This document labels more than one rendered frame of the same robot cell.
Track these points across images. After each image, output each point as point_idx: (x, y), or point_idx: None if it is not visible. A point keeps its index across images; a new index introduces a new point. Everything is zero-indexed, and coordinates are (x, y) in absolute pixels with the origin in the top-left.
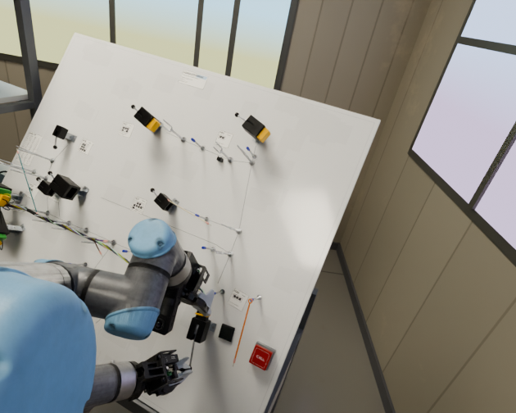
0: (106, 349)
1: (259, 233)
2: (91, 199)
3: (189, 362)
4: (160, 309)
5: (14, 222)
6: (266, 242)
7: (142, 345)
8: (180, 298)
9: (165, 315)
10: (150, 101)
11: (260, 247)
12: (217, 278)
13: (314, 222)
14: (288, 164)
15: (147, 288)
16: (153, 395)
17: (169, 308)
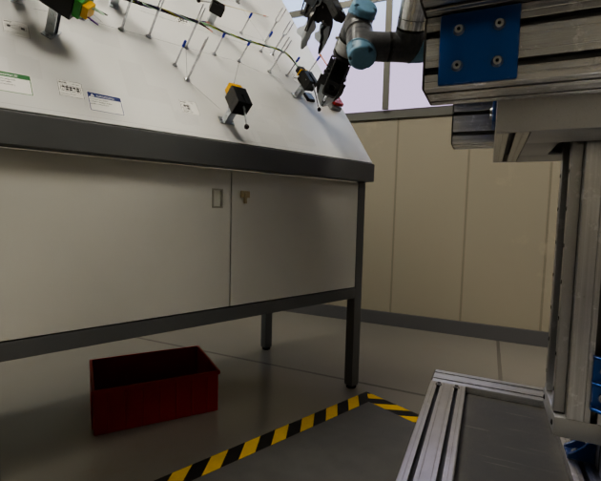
0: (254, 127)
1: (276, 43)
2: (129, 10)
3: (307, 119)
4: (336, 3)
5: (32, 24)
6: (283, 48)
7: (274, 117)
8: (327, 12)
9: (340, 7)
10: None
11: (282, 50)
12: (278, 68)
13: (294, 37)
14: (258, 7)
15: None
16: (308, 146)
17: (339, 3)
